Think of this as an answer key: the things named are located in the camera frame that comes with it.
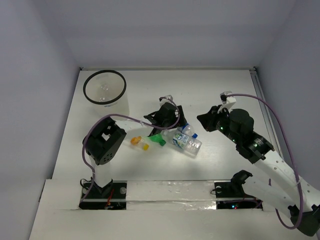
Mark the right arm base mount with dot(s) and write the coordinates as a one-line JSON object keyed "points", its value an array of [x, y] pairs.
{"points": [[231, 195]]}

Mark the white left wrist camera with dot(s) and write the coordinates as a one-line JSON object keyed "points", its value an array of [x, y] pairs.
{"points": [[166, 99]]}

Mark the aluminium rail at table edge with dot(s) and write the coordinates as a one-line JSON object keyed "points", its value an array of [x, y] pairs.
{"points": [[265, 111]]}

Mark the white bin with black rim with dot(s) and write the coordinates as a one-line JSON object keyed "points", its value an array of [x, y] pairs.
{"points": [[119, 103]]}

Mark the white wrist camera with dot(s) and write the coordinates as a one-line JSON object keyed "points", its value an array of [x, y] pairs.
{"points": [[166, 99], [227, 101]]}

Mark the green white label bottle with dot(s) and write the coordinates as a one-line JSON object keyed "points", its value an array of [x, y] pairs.
{"points": [[185, 142]]}

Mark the orange label yellow cap bottle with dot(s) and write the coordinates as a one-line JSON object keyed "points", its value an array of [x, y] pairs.
{"points": [[140, 142]]}

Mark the large clear plastic bottle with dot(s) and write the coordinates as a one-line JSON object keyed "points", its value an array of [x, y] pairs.
{"points": [[103, 93]]}

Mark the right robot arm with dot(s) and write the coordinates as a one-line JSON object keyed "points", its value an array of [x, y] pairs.
{"points": [[295, 198]]}

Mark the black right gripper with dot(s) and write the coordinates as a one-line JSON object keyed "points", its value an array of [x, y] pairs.
{"points": [[207, 119]]}

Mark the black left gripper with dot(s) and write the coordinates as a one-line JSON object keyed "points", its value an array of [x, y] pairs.
{"points": [[155, 119]]}

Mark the small blue label bottle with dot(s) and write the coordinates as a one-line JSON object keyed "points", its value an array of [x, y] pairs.
{"points": [[188, 129]]}

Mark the green plastic bottle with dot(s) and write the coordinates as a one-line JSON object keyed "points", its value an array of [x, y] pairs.
{"points": [[157, 138]]}

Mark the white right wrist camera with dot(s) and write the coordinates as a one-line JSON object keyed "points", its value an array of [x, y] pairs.
{"points": [[227, 101]]}

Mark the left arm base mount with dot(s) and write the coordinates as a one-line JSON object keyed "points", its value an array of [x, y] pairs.
{"points": [[111, 197]]}

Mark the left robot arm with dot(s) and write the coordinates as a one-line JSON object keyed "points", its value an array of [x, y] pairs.
{"points": [[104, 139]]}

